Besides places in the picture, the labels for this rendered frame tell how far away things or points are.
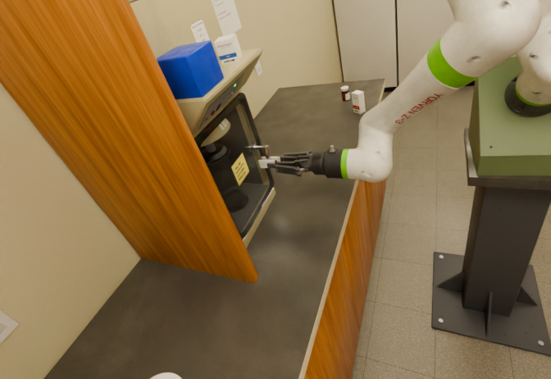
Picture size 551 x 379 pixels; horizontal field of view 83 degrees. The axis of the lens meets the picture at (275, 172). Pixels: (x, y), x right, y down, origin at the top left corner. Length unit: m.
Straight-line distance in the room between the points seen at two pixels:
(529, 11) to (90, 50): 0.77
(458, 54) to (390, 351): 1.49
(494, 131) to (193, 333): 1.11
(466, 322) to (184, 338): 1.42
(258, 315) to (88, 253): 0.59
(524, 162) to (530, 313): 1.01
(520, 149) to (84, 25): 1.19
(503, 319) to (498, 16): 1.59
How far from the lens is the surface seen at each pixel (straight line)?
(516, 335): 2.00
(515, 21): 0.70
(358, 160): 0.93
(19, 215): 1.09
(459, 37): 0.72
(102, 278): 1.26
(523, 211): 1.46
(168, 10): 0.84
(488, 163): 1.24
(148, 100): 0.67
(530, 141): 1.25
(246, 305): 0.98
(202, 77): 0.72
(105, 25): 0.66
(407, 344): 1.90
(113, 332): 1.16
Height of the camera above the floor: 1.73
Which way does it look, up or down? 35 degrees down
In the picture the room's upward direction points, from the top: 18 degrees counter-clockwise
